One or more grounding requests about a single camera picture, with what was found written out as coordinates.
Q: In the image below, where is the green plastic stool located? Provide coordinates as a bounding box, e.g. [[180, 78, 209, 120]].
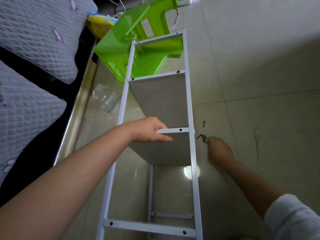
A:
[[93, 0, 184, 84]]

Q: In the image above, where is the person's white shirt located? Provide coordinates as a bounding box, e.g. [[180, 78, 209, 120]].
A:
[[263, 193, 320, 240]]

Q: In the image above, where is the pile of black screws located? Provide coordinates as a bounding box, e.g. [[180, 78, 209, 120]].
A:
[[196, 120, 210, 144]]

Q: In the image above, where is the clear plastic screw bag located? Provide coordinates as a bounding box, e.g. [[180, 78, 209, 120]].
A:
[[90, 83, 123, 114]]

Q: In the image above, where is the white metal frame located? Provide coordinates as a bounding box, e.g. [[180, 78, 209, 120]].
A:
[[146, 165, 196, 240], [95, 28, 205, 240]]

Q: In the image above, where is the yellow plastic basket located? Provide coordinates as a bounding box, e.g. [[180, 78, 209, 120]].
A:
[[87, 12, 120, 38]]

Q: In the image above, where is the tangle of white cables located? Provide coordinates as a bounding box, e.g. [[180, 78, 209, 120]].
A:
[[107, 0, 201, 30]]

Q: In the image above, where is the white wooden board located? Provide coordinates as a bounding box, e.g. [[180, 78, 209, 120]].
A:
[[128, 72, 190, 130], [127, 133, 193, 166]]

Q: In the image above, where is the person's left forearm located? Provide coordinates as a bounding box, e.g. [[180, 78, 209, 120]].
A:
[[0, 123, 136, 240]]

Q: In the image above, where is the person's right forearm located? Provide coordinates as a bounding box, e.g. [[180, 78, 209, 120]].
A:
[[225, 160, 286, 219]]

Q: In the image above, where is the grey textured furniture cover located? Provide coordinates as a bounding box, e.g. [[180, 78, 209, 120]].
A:
[[0, 0, 99, 188]]

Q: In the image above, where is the person's right hand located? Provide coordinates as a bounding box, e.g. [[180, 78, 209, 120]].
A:
[[206, 136, 237, 165]]

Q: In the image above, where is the person's left hand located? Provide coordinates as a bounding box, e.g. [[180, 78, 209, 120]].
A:
[[122, 116, 175, 144]]

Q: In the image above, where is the chrome metal base rail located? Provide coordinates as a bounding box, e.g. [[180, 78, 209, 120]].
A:
[[52, 47, 101, 167]]

